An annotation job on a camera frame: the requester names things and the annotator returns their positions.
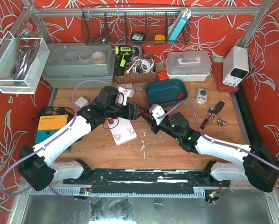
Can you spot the light blue power strip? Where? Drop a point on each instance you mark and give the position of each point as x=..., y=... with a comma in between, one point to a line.
x=175, y=29

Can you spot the orange box device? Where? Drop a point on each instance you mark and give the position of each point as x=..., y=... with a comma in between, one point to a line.
x=52, y=122

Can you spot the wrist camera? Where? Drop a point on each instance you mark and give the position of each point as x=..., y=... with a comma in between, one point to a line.
x=124, y=94
x=157, y=113

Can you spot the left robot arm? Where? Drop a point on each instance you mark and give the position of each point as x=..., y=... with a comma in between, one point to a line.
x=37, y=164

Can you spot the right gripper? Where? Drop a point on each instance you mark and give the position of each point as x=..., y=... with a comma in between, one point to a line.
x=153, y=122

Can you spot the woven wicker basket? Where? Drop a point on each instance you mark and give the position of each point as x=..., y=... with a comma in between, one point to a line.
x=131, y=78

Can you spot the metal angle bracket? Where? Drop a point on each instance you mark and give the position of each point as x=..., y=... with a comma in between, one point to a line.
x=139, y=89

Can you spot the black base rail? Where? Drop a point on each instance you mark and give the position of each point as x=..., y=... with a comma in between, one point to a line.
x=146, y=182

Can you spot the black wire shelf basket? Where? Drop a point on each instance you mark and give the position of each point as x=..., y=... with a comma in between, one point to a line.
x=115, y=24

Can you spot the clear acrylic bin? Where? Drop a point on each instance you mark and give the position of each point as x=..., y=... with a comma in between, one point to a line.
x=21, y=63

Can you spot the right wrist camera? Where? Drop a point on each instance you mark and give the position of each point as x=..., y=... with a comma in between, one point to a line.
x=157, y=113

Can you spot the metal pipe fitting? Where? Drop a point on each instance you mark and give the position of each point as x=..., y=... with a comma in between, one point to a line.
x=221, y=122

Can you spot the green black cordless drill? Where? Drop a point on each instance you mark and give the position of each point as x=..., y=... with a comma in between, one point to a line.
x=125, y=53

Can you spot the teal plastic tray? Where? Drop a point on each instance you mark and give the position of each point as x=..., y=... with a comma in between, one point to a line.
x=164, y=93

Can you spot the clear white storage box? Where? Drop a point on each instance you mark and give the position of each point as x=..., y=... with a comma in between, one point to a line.
x=188, y=66

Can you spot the red flat case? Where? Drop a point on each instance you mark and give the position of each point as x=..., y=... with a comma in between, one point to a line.
x=217, y=71

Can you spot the grey plastic toolbox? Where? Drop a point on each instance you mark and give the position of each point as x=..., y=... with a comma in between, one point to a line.
x=69, y=64

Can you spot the red spring right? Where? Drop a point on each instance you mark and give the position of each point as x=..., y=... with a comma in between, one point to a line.
x=180, y=96

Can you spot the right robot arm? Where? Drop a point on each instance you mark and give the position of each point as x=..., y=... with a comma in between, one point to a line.
x=247, y=163

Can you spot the teal box device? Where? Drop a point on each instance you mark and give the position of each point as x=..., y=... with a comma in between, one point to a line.
x=44, y=134

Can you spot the small red box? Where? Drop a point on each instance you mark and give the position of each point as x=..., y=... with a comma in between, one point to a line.
x=162, y=76

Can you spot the small labelled parts box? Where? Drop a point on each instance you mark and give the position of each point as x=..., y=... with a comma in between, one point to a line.
x=128, y=86

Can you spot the white peg base plate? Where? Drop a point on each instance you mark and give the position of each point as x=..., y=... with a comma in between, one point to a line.
x=122, y=131

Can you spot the black tape measure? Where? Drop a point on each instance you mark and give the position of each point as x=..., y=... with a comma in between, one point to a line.
x=138, y=38

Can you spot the white power adapter cube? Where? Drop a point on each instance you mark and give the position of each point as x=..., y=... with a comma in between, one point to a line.
x=81, y=102

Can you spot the yellow tape measure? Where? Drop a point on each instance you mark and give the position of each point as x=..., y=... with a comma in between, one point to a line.
x=159, y=39

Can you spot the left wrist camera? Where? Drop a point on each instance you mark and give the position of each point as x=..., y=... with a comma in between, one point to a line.
x=124, y=94

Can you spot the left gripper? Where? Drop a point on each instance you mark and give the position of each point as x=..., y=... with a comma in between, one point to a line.
x=132, y=111

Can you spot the orange handled ratchet screwdriver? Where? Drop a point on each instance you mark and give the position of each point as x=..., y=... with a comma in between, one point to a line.
x=211, y=114

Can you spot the white bench power supply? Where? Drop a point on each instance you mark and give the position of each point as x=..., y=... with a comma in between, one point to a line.
x=235, y=66

